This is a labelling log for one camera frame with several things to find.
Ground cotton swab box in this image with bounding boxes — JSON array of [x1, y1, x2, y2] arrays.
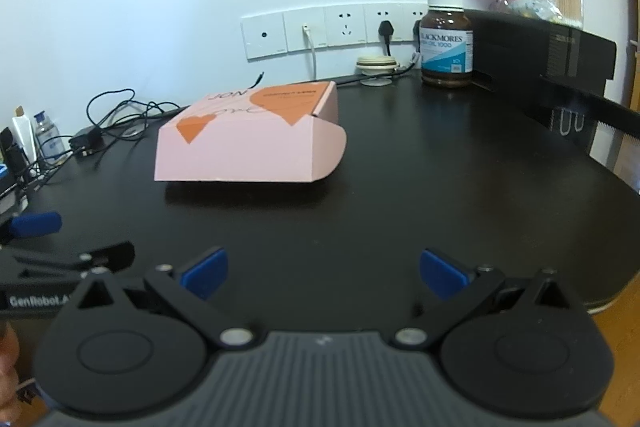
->
[[534, 0, 586, 30]]

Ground black desktop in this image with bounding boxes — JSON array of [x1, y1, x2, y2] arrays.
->
[[0, 67, 640, 318]]

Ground clear bottle with blue cap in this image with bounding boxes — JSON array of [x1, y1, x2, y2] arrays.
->
[[34, 111, 61, 158]]

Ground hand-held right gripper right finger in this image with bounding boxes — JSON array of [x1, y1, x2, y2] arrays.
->
[[392, 249, 576, 350]]

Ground black desktop speaker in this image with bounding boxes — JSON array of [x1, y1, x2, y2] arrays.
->
[[0, 127, 27, 188]]

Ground brown supplement bottle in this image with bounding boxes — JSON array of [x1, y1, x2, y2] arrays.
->
[[419, 0, 474, 88]]

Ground black cabinet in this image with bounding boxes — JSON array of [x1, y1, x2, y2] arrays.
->
[[465, 9, 617, 118]]

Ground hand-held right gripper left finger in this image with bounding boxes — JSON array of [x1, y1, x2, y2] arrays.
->
[[76, 247, 256, 350]]

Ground white cable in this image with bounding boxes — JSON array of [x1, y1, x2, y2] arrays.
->
[[301, 24, 319, 82]]

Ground white upright tube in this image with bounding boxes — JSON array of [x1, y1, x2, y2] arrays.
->
[[11, 106, 38, 165]]

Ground white wall socket row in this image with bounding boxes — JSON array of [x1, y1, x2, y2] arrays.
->
[[241, 2, 431, 60]]

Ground black power adapter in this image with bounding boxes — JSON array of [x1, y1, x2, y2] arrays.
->
[[69, 127, 106, 160]]

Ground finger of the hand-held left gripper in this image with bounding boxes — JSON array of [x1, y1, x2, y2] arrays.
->
[[0, 212, 63, 245], [0, 241, 136, 283]]

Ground person's left hand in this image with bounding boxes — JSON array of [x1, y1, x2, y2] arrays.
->
[[0, 324, 21, 408]]

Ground tangled black cables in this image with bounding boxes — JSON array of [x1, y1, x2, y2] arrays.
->
[[30, 88, 183, 188]]

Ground pink cardboard box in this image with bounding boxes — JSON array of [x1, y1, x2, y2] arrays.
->
[[154, 81, 347, 184]]

